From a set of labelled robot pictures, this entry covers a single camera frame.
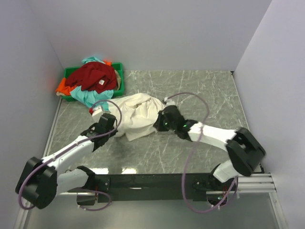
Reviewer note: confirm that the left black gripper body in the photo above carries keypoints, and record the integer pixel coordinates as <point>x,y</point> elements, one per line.
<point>111,135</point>

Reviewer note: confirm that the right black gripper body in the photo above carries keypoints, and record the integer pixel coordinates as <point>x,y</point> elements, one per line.
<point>164,125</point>

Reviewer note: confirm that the cream white t-shirt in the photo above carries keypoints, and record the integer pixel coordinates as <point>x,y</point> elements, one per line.
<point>139,113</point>

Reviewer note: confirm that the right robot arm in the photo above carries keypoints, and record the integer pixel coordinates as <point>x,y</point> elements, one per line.
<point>244,151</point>

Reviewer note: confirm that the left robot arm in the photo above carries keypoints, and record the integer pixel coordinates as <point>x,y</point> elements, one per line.
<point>56,164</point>

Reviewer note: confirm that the teal t-shirt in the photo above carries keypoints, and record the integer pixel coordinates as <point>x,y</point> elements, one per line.
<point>88,98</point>

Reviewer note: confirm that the tan t-shirt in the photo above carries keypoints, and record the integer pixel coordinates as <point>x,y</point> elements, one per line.
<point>119,80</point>

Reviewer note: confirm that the dark red t-shirt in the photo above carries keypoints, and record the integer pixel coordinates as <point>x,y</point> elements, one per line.
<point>93,76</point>

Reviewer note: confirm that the orange t-shirt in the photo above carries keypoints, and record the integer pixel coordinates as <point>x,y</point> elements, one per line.
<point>63,88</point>

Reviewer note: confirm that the green plastic bin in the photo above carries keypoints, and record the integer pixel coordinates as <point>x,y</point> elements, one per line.
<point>91,82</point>

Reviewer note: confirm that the black base crossbar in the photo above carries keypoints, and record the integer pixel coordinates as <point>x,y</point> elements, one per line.
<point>132,187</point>

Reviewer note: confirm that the aluminium frame rail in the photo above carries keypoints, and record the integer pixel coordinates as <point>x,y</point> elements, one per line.
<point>257,183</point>

